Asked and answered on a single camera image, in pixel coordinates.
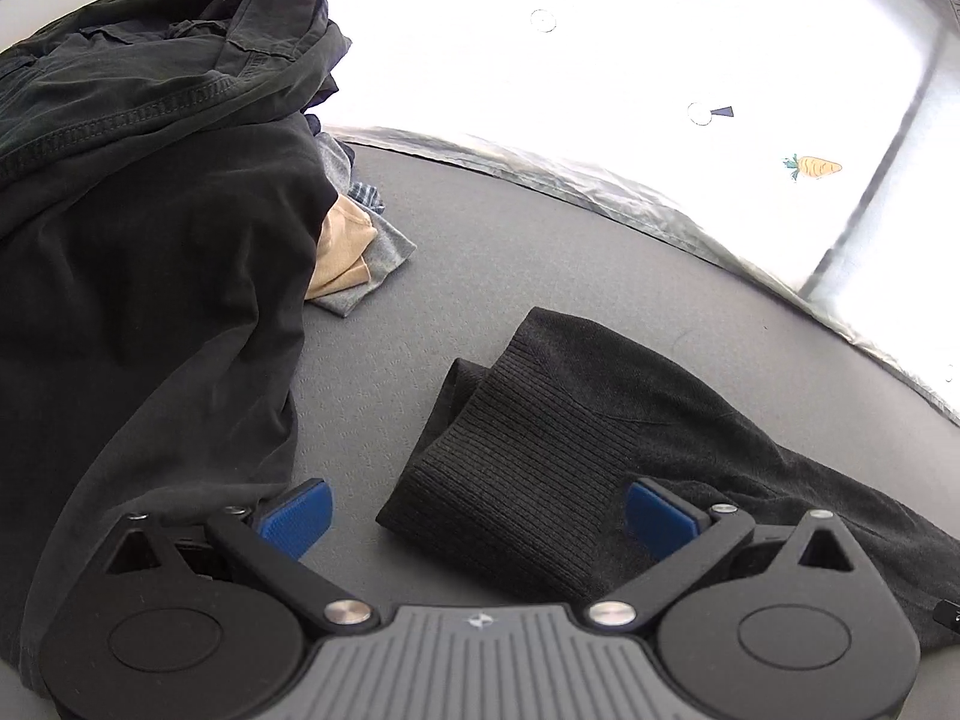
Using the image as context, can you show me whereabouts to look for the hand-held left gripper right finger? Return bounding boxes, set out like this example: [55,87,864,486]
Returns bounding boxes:
[581,480,863,627]

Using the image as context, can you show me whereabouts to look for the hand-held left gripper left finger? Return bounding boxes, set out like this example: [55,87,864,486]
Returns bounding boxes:
[97,478,376,631]

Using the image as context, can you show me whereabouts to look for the black ribbed sweater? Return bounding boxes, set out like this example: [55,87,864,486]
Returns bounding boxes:
[375,306,960,653]

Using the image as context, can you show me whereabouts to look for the black t-shirt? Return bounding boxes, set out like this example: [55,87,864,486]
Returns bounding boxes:
[0,122,340,695]

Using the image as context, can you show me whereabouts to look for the beige cloth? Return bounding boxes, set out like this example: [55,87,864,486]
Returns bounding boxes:
[304,193,377,301]

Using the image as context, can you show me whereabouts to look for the grey cloth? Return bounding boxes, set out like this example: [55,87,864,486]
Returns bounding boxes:
[311,204,418,319]

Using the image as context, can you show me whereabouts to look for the blue plaid cloth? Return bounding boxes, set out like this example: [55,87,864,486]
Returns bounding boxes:
[302,111,388,217]

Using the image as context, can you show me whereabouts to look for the white printed sheet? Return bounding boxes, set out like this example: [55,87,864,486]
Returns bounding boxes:
[322,0,960,427]

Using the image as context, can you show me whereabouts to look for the dark cargo pants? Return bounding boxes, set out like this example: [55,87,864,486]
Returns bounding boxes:
[0,0,353,192]

